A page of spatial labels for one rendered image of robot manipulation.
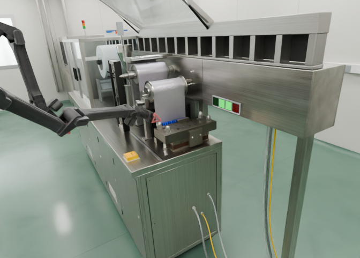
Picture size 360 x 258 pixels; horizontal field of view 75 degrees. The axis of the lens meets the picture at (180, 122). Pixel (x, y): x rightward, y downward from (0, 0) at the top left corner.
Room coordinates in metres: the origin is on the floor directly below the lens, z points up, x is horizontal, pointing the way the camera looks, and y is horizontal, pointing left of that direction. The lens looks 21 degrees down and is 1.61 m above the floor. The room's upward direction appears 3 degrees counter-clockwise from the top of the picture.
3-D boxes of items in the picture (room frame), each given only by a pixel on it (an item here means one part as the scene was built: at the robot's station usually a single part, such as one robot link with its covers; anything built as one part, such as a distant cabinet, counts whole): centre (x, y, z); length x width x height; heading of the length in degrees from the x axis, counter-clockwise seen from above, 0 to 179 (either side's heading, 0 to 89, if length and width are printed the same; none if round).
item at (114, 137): (2.39, 0.63, 0.88); 2.52 x 0.66 x 0.04; 30
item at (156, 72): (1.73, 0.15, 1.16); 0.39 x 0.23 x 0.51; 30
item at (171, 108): (1.56, 0.06, 1.11); 0.23 x 0.01 x 0.18; 120
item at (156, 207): (2.39, 0.62, 0.43); 2.52 x 0.64 x 0.86; 30
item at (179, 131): (1.48, -0.04, 1.00); 0.40 x 0.16 x 0.06; 120
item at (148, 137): (1.56, 0.25, 1.05); 0.06 x 0.05 x 0.31; 120
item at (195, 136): (1.41, -0.10, 0.97); 0.10 x 0.03 x 0.11; 120
